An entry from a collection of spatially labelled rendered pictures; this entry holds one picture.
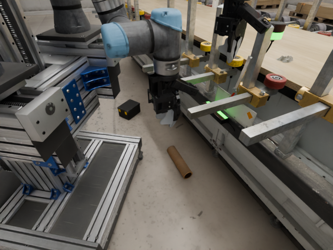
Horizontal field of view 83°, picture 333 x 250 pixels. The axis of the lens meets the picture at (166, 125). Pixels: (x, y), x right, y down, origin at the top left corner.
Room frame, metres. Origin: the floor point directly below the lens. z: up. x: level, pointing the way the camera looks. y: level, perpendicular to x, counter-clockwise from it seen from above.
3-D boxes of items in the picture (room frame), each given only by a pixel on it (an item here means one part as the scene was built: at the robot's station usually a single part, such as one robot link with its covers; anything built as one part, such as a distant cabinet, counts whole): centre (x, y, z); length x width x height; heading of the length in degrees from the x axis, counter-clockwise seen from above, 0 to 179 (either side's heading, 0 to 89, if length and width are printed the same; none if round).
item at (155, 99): (0.51, 0.01, 0.97); 0.09 x 0.08 x 0.12; 115
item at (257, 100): (0.70, -0.36, 0.85); 0.13 x 0.06 x 0.05; 25
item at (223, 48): (0.70, -0.21, 1.02); 0.06 x 0.03 x 0.09; 45
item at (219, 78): (0.92, -0.25, 0.83); 0.13 x 0.06 x 0.05; 25
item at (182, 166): (0.98, -0.10, 0.04); 0.30 x 0.08 x 0.08; 25
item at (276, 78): (0.72, -0.46, 0.85); 0.08 x 0.08 x 0.11
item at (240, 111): (0.73, -0.31, 0.75); 0.26 x 0.01 x 0.10; 25
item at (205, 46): (1.18, -0.25, 0.85); 0.08 x 0.08 x 0.11
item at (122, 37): (0.49, 0.10, 1.12); 0.11 x 0.11 x 0.08; 22
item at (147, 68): (1.09, -0.07, 0.82); 0.43 x 0.03 x 0.04; 115
